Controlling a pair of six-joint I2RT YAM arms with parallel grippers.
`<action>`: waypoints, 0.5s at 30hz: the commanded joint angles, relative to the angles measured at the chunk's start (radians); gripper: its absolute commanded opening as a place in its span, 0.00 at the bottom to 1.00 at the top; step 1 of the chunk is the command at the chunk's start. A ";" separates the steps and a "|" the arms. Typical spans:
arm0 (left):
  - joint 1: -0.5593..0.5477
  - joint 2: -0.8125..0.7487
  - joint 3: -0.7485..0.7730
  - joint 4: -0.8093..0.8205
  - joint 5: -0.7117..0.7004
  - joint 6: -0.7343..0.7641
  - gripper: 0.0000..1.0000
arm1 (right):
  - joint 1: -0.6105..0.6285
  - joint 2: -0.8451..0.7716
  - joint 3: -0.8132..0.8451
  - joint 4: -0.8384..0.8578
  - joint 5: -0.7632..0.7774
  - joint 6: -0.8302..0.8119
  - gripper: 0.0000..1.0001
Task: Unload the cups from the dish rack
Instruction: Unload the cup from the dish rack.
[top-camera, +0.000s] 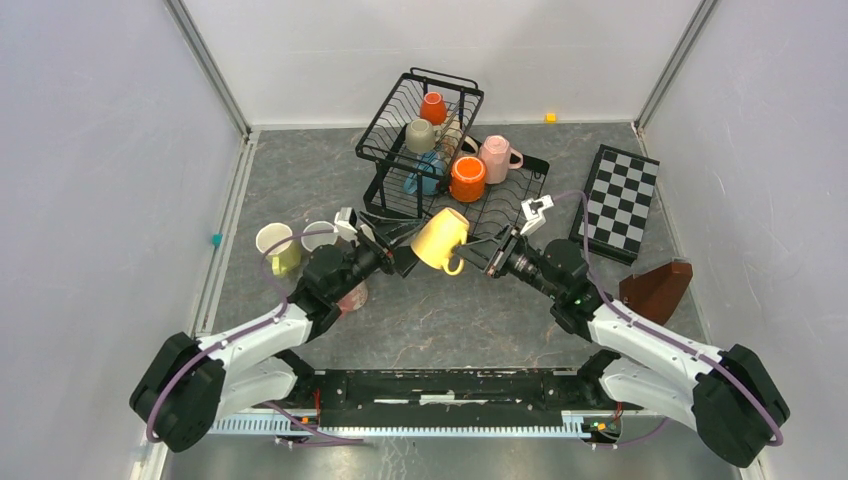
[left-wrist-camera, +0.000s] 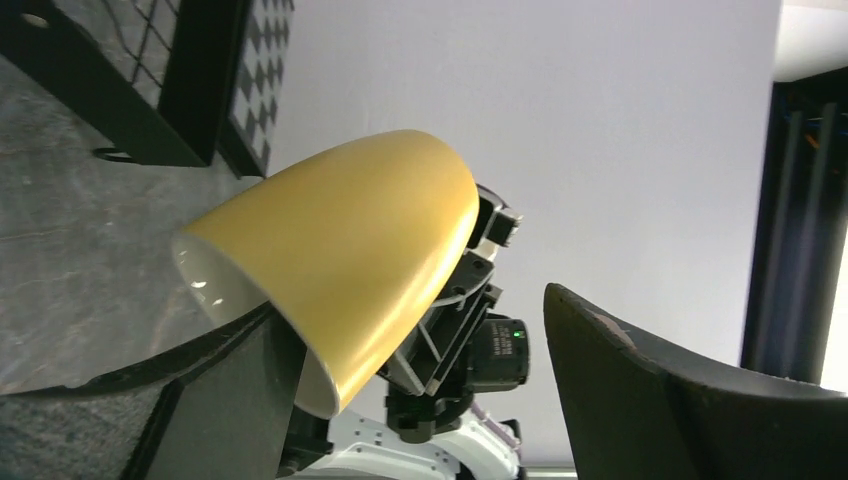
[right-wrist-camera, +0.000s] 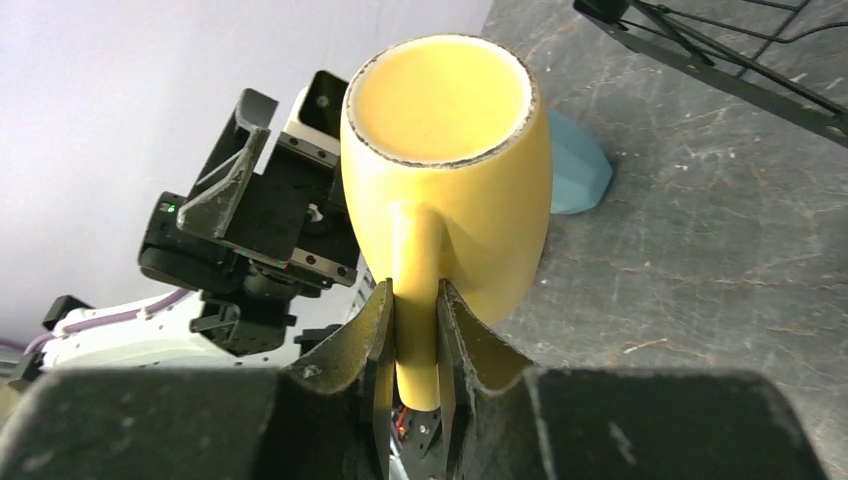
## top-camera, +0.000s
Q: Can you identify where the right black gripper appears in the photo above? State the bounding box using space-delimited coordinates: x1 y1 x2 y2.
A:
452 223 562 301

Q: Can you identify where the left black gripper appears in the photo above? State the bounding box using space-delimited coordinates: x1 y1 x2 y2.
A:
330 211 430 302

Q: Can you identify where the yellow mug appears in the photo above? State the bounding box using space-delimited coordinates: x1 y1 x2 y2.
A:
410 207 470 276

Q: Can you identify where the pink speckled mug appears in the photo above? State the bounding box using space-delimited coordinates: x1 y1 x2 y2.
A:
337 281 369 313

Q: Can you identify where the salmon floral mug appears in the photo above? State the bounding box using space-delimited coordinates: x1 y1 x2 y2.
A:
300 221 339 253

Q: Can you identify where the pink faceted mug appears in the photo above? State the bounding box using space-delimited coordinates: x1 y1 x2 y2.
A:
478 135 524 185

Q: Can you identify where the yellow-green faceted mug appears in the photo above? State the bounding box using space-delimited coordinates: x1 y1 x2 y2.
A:
255 222 302 277

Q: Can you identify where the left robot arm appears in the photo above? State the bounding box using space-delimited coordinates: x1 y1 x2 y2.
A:
129 208 424 452

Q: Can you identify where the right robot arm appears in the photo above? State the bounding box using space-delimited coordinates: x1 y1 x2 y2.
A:
454 227 790 468

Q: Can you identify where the orange cup lower rack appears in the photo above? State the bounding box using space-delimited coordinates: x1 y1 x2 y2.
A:
449 156 487 203

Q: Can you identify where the orange cup rack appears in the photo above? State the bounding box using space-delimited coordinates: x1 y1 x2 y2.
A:
449 156 487 203
419 91 448 126

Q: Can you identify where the orange cup top rack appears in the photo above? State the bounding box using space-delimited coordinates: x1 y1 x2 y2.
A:
419 91 448 126

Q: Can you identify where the blue ribbed mug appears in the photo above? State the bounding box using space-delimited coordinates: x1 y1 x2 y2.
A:
403 151 445 196

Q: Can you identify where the beige grey mug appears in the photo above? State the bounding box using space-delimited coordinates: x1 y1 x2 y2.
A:
405 118 443 154

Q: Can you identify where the white patterned mug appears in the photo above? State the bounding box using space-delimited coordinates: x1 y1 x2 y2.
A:
437 118 479 160

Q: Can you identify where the checkerboard calibration board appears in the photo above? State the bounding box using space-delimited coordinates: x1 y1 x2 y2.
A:
584 144 660 265

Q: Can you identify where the brown wooden stand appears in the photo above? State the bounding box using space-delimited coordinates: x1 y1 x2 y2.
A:
618 260 693 326

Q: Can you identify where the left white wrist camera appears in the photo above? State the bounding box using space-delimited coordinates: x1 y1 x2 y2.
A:
333 207 357 242

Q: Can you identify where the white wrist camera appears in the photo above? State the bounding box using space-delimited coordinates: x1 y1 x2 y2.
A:
333 207 357 242
520 195 554 237

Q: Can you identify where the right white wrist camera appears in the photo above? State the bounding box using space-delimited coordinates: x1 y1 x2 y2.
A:
520 195 554 237

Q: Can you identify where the black wire dish rack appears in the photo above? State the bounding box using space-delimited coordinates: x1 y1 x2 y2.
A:
355 67 550 240

